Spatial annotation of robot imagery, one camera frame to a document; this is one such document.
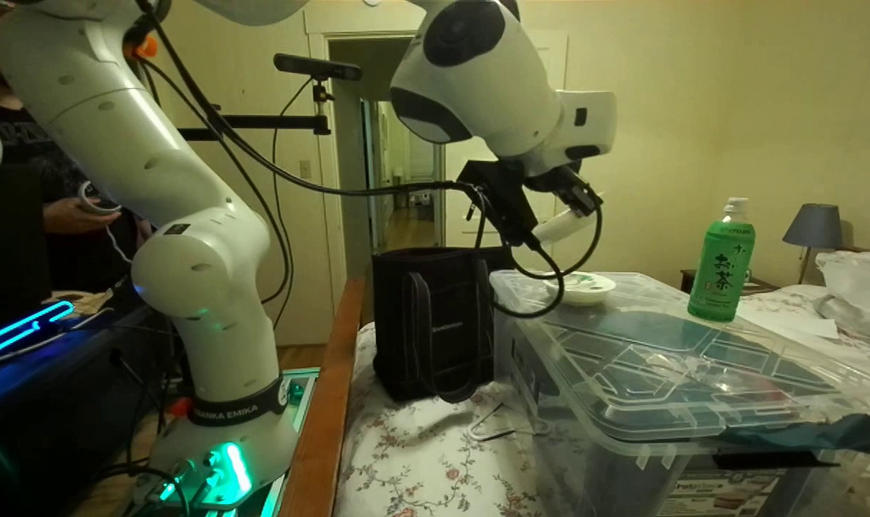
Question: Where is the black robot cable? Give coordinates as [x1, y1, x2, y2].
[130, 0, 610, 325]

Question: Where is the bearded man in dark shirt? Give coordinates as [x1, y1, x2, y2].
[0, 0, 91, 291]

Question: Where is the floral bed sheet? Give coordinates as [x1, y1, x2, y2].
[333, 271, 870, 517]

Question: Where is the teal lit robot base plate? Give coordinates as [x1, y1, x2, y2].
[130, 367, 322, 517]

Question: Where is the orange cable clip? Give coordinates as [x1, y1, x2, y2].
[132, 31, 163, 63]

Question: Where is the green tea bottle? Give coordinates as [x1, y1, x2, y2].
[686, 196, 759, 325]

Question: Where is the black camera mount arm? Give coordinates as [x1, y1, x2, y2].
[179, 111, 333, 140]

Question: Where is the wooden bed rail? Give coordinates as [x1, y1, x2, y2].
[279, 275, 371, 517]

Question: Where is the grey shade table lamp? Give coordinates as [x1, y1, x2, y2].
[780, 202, 848, 287]

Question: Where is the clear plastic storage box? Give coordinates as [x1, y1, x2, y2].
[488, 271, 870, 517]

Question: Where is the black stereo camera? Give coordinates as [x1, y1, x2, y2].
[269, 52, 367, 83]

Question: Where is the black fabric bag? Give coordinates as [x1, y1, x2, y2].
[371, 243, 515, 404]

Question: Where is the dark teal cloth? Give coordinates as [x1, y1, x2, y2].
[716, 414, 870, 459]

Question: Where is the person's hand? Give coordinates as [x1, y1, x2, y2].
[41, 196, 124, 238]

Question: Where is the blue led light strip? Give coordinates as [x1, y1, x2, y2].
[0, 298, 81, 366]

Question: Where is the white ring controller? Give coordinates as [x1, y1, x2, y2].
[76, 177, 126, 215]

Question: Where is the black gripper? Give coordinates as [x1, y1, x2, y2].
[457, 156, 605, 252]

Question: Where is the small floral bowl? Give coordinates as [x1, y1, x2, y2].
[556, 271, 621, 310]

